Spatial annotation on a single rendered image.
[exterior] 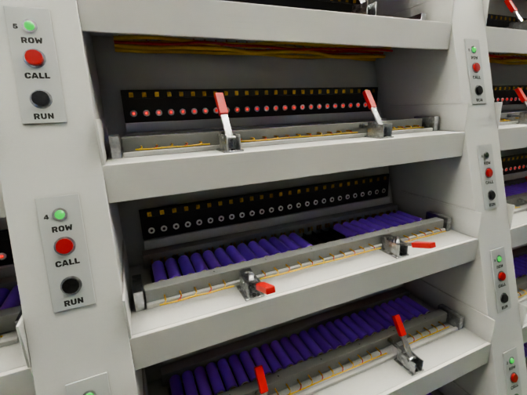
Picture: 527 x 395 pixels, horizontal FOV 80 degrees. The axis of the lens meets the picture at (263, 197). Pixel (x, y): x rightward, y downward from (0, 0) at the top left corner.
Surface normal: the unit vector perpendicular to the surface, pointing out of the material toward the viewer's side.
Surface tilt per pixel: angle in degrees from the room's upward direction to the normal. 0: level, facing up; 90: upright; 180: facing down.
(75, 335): 90
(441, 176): 90
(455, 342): 15
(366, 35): 105
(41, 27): 90
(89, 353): 90
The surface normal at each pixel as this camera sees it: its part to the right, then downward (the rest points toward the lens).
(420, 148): 0.40, 0.23
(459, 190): -0.92, 0.14
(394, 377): -0.04, -0.96
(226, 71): 0.37, -0.03
